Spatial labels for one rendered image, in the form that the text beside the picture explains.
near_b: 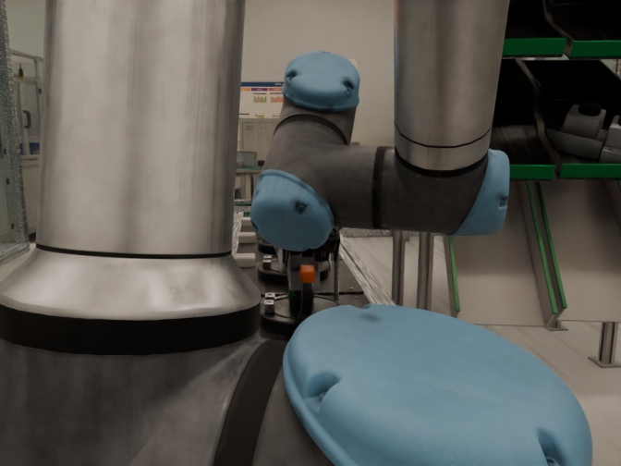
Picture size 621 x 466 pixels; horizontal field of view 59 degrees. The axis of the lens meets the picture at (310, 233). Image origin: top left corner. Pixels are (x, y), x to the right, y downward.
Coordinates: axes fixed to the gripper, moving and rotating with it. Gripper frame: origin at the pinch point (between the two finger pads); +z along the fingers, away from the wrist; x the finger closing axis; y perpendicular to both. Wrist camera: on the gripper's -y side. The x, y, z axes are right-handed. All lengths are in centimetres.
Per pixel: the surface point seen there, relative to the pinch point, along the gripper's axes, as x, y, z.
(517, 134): 33.6, -13.9, -10.8
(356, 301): 9.5, 1.9, 12.4
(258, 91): -5, -821, 664
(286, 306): -2.6, 5.8, 5.9
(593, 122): 40.6, -9.2, -17.7
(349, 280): 10.6, -7.4, 21.3
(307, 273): -0.2, 7.2, -6.0
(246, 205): -12, -94, 107
